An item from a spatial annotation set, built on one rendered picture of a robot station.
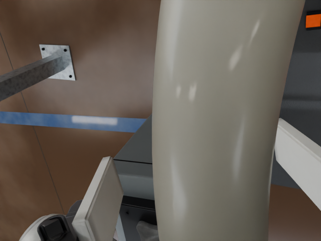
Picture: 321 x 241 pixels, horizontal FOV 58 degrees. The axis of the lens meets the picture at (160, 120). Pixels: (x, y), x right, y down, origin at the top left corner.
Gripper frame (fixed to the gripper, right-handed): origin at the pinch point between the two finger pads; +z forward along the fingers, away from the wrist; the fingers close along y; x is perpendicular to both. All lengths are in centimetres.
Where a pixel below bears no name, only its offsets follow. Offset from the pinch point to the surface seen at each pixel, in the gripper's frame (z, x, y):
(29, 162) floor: 182, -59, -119
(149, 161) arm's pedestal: 56, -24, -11
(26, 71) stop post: 124, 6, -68
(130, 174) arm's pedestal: 51, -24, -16
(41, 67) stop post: 134, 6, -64
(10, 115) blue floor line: 177, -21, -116
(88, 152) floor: 160, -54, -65
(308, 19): 102, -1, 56
